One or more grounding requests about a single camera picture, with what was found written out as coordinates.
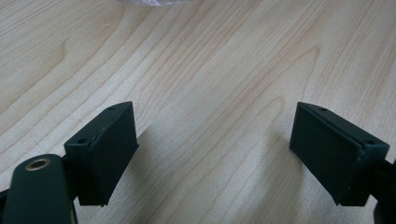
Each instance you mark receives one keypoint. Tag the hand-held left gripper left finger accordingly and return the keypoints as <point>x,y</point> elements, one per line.
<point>106,149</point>

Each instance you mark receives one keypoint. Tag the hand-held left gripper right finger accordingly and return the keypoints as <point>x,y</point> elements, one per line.
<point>336,149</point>

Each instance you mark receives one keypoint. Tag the purple plastic bag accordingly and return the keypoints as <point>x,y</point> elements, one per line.
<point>155,2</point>

